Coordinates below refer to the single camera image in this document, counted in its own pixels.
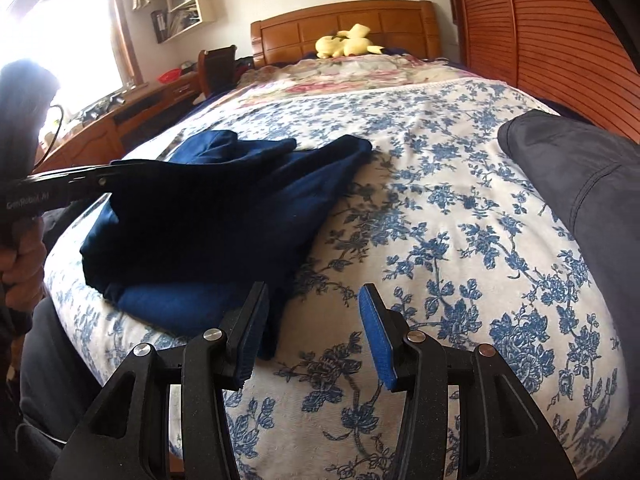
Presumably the navy blue suit jacket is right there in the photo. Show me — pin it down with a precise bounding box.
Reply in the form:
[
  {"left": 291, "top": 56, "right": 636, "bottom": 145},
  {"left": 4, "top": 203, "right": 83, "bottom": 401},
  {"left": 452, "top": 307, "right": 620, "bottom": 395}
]
[{"left": 80, "top": 130, "right": 372, "bottom": 360}]

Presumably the person's left hand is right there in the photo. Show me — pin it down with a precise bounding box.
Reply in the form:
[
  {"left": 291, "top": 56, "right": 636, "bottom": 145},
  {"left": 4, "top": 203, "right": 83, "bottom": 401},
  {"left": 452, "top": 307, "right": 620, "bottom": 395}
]
[{"left": 1, "top": 217, "right": 47, "bottom": 313}]

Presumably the wooden desk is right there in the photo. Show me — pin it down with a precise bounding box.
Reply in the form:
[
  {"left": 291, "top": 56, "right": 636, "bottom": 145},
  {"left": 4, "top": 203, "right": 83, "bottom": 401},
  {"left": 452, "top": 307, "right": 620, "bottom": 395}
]
[{"left": 36, "top": 72, "right": 201, "bottom": 172}]

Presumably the red bowl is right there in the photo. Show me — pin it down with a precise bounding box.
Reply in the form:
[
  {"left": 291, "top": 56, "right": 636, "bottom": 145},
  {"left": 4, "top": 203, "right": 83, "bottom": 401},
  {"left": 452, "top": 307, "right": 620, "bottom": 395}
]
[{"left": 157, "top": 67, "right": 182, "bottom": 84}]

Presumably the blue floral white bedspread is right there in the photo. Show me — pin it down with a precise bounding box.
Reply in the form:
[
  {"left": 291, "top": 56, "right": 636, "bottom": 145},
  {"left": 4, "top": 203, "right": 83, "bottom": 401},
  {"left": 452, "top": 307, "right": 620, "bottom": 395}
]
[{"left": 41, "top": 77, "right": 632, "bottom": 480}]

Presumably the wooden chair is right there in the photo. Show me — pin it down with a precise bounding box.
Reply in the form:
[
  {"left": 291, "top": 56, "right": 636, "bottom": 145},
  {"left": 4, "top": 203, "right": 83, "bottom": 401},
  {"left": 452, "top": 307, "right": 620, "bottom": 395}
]
[{"left": 198, "top": 44, "right": 236, "bottom": 99}]

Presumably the dark grey folded garment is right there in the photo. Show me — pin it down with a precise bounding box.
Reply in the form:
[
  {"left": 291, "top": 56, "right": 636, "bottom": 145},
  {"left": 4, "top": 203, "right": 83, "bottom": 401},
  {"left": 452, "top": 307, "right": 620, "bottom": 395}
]
[{"left": 497, "top": 108, "right": 640, "bottom": 340}]

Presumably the pink floral quilt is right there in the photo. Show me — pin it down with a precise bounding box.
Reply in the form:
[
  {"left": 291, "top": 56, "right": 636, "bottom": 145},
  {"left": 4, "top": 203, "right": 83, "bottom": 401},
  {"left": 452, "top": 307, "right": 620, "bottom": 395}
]
[{"left": 238, "top": 54, "right": 472, "bottom": 99}]

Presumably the yellow plush toy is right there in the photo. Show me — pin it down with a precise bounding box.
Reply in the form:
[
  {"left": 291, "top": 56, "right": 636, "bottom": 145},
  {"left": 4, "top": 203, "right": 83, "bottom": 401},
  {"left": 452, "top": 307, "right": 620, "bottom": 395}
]
[{"left": 314, "top": 24, "right": 383, "bottom": 58}]

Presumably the wooden headboard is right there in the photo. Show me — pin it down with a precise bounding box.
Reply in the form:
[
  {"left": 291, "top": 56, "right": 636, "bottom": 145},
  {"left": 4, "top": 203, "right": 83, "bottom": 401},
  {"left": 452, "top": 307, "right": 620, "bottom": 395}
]
[{"left": 250, "top": 0, "right": 442, "bottom": 67}]

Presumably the wooden louvered wardrobe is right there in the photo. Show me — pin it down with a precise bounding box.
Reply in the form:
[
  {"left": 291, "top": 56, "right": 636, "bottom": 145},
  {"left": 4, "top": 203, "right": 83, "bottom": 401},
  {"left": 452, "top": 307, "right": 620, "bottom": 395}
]
[{"left": 452, "top": 0, "right": 639, "bottom": 141}]

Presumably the white wall shelf with books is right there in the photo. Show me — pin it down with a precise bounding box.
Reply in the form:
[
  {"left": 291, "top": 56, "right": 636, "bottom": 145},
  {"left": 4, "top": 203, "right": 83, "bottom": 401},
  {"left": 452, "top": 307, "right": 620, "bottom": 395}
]
[{"left": 121, "top": 0, "right": 217, "bottom": 46}]

